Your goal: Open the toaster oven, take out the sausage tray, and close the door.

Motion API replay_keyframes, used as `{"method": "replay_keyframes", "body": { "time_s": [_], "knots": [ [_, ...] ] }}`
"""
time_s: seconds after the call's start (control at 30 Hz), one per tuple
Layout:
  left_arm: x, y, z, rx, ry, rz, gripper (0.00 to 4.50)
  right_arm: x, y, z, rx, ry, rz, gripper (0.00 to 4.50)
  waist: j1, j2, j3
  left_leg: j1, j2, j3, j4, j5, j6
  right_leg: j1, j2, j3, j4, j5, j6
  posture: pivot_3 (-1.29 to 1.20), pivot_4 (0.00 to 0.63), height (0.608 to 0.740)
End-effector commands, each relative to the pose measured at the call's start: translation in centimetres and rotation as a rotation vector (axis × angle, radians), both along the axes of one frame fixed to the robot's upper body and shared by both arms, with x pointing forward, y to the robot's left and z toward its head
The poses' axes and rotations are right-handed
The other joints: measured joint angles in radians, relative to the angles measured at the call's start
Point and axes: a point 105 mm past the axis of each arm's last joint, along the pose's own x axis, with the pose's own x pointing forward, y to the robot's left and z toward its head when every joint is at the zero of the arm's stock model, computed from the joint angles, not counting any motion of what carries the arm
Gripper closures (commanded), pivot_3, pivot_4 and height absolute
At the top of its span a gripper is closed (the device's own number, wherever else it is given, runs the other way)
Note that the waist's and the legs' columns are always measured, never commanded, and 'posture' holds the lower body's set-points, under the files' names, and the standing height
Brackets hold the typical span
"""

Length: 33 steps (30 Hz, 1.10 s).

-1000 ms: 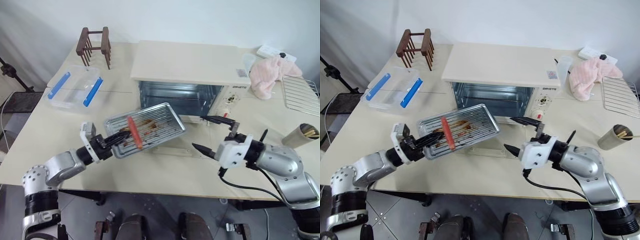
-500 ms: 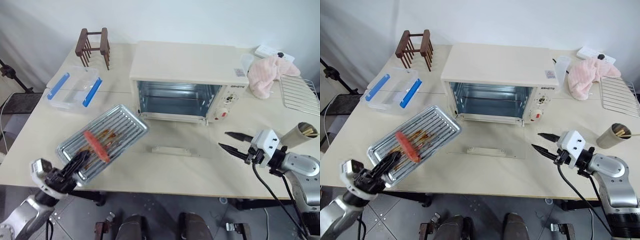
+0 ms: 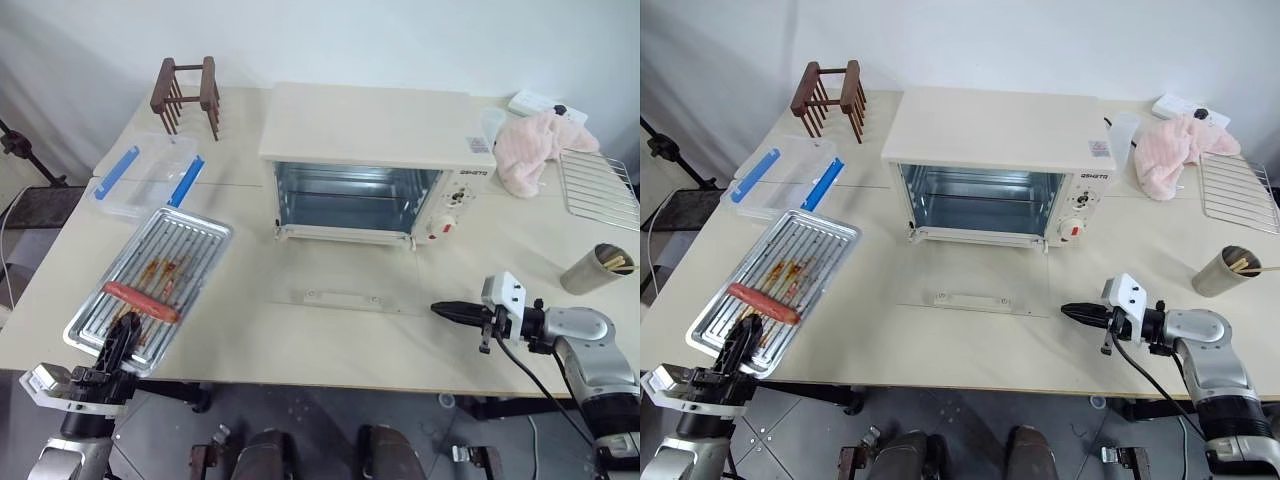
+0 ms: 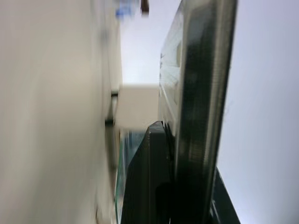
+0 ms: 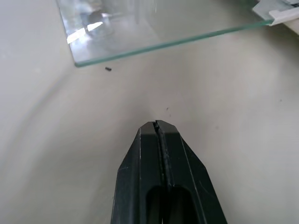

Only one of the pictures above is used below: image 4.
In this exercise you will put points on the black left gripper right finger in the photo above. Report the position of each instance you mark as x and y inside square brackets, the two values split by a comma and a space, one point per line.
[222, 205]

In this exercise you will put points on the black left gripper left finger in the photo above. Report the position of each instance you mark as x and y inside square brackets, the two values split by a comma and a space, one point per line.
[149, 186]

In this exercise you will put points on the cream toaster oven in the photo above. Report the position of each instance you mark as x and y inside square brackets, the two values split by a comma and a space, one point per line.
[51, 112]

